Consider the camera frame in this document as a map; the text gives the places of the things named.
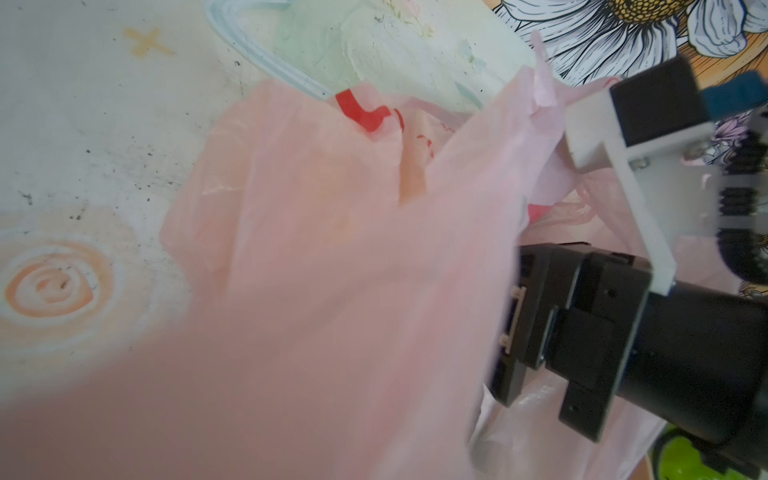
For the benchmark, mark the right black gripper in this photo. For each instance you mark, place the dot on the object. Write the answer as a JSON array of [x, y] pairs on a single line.
[[694, 357]]

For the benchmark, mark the bright green lime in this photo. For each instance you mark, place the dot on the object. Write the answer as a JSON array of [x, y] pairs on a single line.
[[673, 457]]

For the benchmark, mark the pink plastic bag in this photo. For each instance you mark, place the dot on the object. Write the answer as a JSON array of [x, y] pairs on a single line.
[[351, 296]]

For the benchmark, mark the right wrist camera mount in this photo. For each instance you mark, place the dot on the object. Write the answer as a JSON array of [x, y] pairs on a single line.
[[649, 129]]

